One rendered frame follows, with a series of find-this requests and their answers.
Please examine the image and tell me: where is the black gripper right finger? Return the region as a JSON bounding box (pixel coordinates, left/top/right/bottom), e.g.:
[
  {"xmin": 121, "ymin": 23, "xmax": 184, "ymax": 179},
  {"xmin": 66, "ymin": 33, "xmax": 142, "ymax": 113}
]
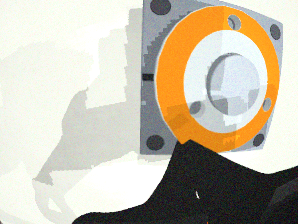
[{"xmin": 185, "ymin": 140, "xmax": 298, "ymax": 224}]

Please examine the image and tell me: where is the orange round plate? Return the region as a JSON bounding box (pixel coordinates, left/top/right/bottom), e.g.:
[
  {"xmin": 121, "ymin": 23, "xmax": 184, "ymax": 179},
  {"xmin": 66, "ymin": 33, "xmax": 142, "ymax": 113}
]
[{"xmin": 153, "ymin": 6, "xmax": 279, "ymax": 152}]

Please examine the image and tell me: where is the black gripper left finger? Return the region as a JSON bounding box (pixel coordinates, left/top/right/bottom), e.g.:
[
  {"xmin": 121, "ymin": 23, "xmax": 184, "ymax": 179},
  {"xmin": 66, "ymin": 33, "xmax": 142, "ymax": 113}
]
[{"xmin": 72, "ymin": 140, "xmax": 209, "ymax": 224}]

